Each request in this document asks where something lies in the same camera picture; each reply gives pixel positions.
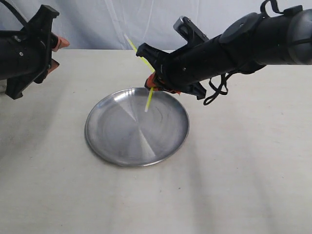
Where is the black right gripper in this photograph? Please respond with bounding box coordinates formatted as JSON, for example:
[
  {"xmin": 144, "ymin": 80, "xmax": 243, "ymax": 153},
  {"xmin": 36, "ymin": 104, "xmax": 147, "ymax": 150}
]
[{"xmin": 136, "ymin": 37, "xmax": 234, "ymax": 99}]

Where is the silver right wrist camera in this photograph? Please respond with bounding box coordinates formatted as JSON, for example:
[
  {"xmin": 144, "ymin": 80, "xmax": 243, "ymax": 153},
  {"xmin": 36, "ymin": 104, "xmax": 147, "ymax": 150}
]
[{"xmin": 173, "ymin": 16, "xmax": 209, "ymax": 48}]

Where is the thin yellow straw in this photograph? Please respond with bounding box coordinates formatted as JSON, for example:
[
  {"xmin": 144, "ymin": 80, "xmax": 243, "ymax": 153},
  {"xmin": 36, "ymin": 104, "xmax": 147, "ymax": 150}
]
[{"xmin": 124, "ymin": 34, "xmax": 155, "ymax": 112}]

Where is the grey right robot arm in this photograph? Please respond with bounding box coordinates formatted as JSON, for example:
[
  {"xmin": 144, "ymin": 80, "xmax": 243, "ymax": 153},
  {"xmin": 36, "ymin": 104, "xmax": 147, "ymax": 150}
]
[{"xmin": 136, "ymin": 0, "xmax": 312, "ymax": 105}]

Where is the round stainless steel plate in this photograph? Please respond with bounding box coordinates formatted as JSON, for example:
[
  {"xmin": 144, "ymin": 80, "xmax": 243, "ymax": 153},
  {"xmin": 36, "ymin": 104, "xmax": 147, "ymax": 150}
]
[{"xmin": 84, "ymin": 87, "xmax": 190, "ymax": 167}]

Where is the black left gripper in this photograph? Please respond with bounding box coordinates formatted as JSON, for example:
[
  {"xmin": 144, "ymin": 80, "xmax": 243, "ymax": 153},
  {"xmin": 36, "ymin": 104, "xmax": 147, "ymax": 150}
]
[{"xmin": 0, "ymin": 4, "xmax": 70, "ymax": 99}]

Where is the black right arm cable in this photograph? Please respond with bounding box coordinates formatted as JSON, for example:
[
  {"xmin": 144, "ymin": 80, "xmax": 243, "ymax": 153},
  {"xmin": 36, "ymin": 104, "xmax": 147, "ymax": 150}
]
[{"xmin": 203, "ymin": 72, "xmax": 232, "ymax": 106}]

